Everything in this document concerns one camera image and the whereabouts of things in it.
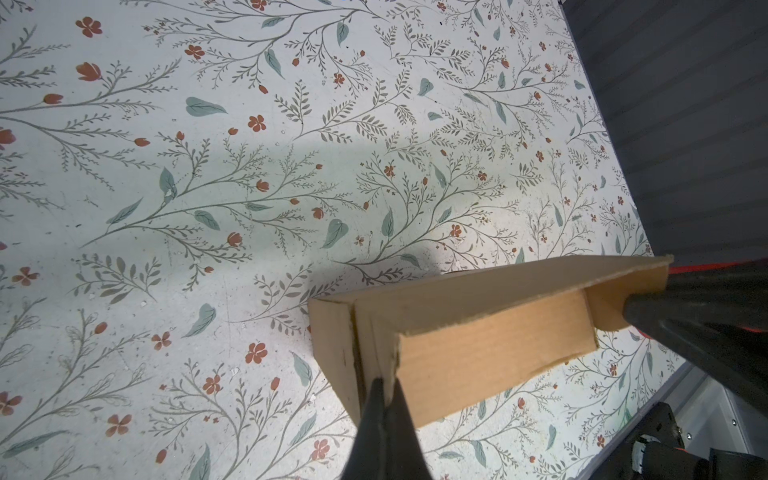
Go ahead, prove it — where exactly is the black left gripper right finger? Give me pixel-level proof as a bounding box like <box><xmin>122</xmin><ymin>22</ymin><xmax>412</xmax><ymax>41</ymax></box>
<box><xmin>386</xmin><ymin>380</ymin><xmax>432</xmax><ymax>480</ymax></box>

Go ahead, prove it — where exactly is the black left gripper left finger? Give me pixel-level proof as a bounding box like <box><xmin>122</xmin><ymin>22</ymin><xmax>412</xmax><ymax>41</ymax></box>
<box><xmin>341</xmin><ymin>378</ymin><xmax>386</xmax><ymax>480</ymax></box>

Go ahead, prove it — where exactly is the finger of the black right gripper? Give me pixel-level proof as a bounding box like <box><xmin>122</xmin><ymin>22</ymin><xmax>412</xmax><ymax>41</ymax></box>
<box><xmin>659</xmin><ymin>264</ymin><xmax>767</xmax><ymax>330</ymax></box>
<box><xmin>623</xmin><ymin>290</ymin><xmax>767</xmax><ymax>414</ymax></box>

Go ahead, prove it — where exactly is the brown cardboard paper box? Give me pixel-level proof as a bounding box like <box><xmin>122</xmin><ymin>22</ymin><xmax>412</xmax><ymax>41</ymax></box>
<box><xmin>308</xmin><ymin>256</ymin><xmax>671</xmax><ymax>427</ymax></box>

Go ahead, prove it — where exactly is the red pencil cup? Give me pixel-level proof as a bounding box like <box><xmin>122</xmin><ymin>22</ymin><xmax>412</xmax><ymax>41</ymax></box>
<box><xmin>669</xmin><ymin>259</ymin><xmax>767</xmax><ymax>275</ymax></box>

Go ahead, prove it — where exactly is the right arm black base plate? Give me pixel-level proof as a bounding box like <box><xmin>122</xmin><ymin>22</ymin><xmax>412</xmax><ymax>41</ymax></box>
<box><xmin>590</xmin><ymin>401</ymin><xmax>768</xmax><ymax>480</ymax></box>

